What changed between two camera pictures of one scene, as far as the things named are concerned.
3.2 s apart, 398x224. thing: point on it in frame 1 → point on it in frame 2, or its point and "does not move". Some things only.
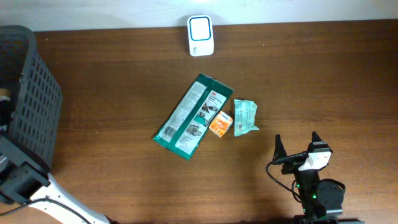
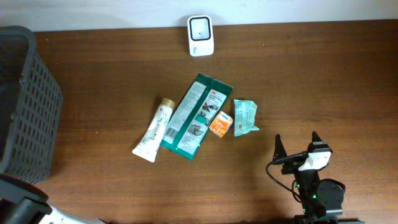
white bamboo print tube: (5, 94) → (145, 149)
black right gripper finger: (315, 137) does not move
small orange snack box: (221, 124) does not move
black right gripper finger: (279, 151) does not move
